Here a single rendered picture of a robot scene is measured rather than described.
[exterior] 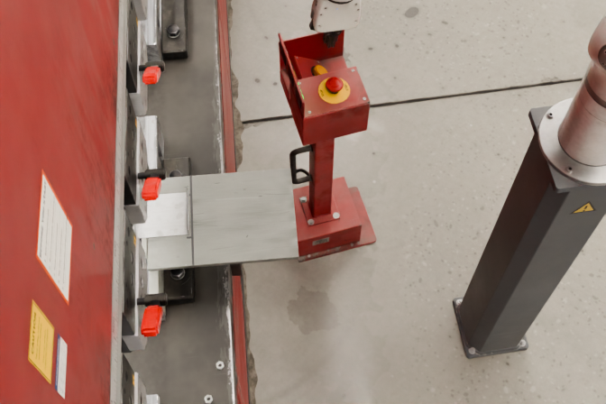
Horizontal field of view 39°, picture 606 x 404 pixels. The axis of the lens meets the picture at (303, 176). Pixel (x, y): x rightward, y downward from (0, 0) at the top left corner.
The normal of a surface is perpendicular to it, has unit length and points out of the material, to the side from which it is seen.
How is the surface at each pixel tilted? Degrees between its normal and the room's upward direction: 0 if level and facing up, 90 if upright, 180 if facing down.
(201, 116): 0
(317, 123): 90
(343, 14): 90
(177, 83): 0
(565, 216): 90
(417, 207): 0
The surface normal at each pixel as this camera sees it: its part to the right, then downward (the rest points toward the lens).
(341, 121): 0.28, 0.84
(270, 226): 0.00, -0.49
